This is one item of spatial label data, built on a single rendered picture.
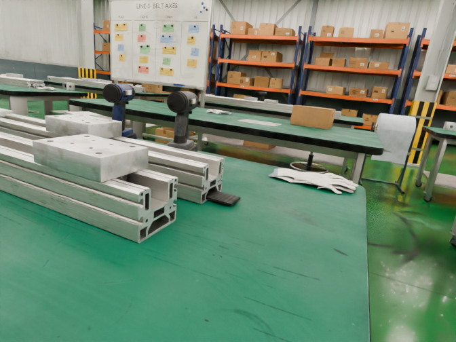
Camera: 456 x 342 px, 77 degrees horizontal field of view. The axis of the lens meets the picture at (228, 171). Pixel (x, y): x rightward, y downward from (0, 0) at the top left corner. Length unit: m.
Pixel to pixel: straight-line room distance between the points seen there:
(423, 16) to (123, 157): 10.88
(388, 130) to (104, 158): 3.63
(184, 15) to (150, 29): 0.51
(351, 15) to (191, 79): 8.11
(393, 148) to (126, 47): 3.59
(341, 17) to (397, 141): 7.66
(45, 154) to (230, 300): 0.39
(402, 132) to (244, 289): 3.63
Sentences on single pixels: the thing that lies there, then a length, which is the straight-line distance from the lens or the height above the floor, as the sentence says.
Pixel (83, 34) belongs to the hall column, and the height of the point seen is 1.95.
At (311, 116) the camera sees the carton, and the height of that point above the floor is 0.86.
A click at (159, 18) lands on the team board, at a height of 1.72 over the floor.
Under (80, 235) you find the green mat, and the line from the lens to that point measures 0.52.
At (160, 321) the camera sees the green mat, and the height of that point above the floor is 0.78.
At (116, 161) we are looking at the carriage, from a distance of 0.50.
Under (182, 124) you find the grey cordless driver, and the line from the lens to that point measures 0.87.
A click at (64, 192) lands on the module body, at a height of 0.83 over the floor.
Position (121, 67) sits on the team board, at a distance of 4.39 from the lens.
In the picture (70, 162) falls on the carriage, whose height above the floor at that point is 0.88.
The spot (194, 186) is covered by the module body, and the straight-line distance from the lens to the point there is 0.63.
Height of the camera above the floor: 1.03
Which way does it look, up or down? 16 degrees down
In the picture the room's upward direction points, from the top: 6 degrees clockwise
